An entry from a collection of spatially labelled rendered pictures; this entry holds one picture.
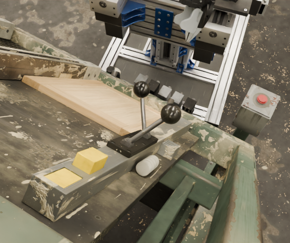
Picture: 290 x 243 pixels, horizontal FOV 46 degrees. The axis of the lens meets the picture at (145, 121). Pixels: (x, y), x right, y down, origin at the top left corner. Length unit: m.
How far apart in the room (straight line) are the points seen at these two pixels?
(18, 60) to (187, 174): 0.56
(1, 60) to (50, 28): 1.97
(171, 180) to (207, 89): 1.29
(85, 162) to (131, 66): 1.84
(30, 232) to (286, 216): 2.10
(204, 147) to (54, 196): 0.96
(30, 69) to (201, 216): 0.79
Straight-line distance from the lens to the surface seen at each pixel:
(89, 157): 0.49
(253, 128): 1.47
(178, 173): 1.00
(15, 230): 0.24
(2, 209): 0.25
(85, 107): 0.92
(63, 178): 0.45
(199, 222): 1.32
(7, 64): 0.94
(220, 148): 1.32
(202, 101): 2.19
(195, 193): 1.01
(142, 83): 0.75
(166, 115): 0.61
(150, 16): 1.72
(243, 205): 0.65
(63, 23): 2.88
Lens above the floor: 2.07
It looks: 63 degrees down
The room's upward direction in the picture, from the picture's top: 1 degrees clockwise
